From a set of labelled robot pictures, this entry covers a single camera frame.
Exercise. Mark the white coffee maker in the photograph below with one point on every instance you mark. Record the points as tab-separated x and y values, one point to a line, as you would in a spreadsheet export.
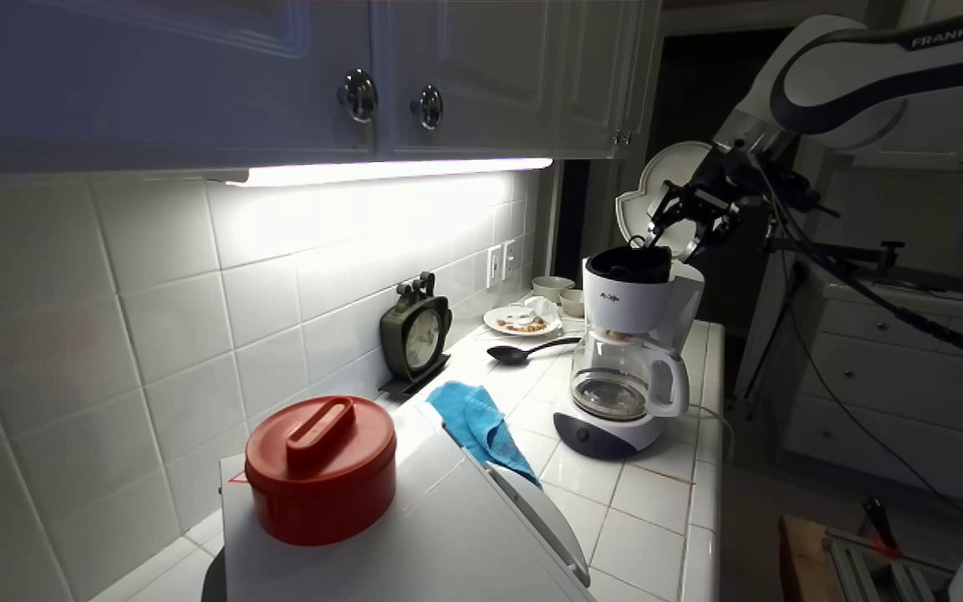
625	306

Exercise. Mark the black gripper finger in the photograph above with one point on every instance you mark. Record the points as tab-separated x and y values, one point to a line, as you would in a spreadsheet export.
716	225
675	202

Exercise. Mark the black coffee strainer basket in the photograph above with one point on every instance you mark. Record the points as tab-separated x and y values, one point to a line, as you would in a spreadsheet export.
625	266

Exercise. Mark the white cabinet door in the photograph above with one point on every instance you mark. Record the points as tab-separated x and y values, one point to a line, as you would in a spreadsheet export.
147	80
493	70

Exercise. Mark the wooden board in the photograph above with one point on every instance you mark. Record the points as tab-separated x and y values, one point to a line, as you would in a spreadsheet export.
808	562

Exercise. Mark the white plate with food scraps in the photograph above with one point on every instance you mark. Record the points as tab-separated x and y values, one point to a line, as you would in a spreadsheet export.
520	324

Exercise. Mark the white toaster oven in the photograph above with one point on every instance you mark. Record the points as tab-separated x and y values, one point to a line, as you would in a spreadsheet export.
448	546

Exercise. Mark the white wall outlet plate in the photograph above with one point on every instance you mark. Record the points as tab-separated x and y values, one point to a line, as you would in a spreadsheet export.
498	264

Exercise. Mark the blue cloth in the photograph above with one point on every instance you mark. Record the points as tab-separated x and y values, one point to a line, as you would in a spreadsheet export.
483	422

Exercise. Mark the red round lidded container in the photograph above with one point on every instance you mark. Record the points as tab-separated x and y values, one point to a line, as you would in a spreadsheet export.
320	471

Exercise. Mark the under-cabinet light strip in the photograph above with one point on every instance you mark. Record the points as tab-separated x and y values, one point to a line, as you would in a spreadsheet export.
393	171

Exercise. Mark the white wall cabinet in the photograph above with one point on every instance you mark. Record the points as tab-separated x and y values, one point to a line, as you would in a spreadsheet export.
949	139

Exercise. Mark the black tripod stand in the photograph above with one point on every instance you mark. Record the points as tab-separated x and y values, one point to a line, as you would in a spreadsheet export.
838	254

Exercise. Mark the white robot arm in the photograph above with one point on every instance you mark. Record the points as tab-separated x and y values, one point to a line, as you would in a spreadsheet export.
869	70

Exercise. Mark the small white bowl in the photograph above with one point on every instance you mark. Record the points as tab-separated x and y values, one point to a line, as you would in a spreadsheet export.
553	286

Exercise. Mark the metal cabinet knob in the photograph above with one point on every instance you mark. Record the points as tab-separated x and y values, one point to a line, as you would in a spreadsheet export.
360	95
430	106

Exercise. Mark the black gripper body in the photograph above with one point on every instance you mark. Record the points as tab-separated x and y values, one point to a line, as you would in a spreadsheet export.
741	183

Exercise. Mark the dark analog clock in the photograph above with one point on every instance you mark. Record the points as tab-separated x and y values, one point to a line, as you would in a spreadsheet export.
415	336

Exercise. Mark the white drawer cabinet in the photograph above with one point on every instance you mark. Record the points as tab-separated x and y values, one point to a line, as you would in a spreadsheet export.
904	445

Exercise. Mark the black spoon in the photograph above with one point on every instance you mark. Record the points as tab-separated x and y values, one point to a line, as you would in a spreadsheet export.
508	356

